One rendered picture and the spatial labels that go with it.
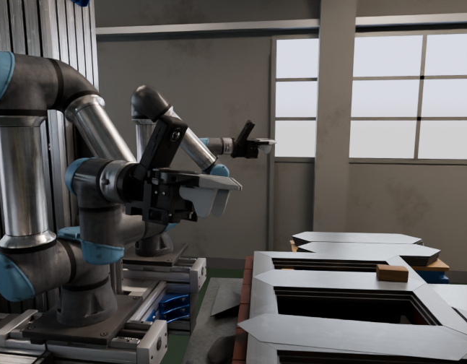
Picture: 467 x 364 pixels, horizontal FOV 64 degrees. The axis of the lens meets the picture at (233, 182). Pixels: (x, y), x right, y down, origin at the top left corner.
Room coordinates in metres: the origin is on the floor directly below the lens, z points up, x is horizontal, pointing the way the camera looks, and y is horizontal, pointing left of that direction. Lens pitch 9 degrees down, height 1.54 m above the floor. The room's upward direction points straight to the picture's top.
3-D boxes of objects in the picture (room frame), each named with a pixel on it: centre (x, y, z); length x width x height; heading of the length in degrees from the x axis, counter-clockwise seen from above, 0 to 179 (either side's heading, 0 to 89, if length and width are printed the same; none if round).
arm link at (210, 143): (1.63, 0.10, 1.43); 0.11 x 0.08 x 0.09; 107
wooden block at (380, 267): (1.56, -0.69, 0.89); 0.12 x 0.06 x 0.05; 81
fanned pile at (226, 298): (1.69, 0.02, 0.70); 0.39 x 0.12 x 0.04; 175
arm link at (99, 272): (0.93, 0.39, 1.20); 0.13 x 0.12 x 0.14; 146
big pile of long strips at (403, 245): (2.10, -0.75, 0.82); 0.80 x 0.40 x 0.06; 85
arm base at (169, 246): (1.43, 0.31, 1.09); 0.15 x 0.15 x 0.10
